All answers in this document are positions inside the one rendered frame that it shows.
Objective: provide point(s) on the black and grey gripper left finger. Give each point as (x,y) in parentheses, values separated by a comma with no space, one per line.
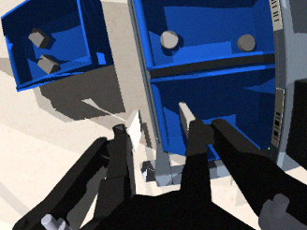
(74,194)

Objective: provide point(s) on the grey metal shelf rack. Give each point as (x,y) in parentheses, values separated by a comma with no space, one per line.
(290,65)

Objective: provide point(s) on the black case with orange latches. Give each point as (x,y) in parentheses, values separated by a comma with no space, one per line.
(297,143)

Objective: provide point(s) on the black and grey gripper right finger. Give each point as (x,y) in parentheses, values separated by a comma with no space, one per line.
(281,198)

